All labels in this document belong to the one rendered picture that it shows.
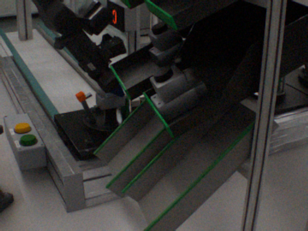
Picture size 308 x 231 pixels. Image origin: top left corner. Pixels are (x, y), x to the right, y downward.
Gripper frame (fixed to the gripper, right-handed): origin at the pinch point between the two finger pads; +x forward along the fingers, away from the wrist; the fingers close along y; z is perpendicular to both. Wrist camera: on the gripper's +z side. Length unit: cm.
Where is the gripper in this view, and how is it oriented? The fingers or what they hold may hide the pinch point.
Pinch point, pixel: (112, 83)
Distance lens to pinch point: 114.7
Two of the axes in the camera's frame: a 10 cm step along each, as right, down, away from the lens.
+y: -4.4, -3.7, 8.2
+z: 7.4, -6.7, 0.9
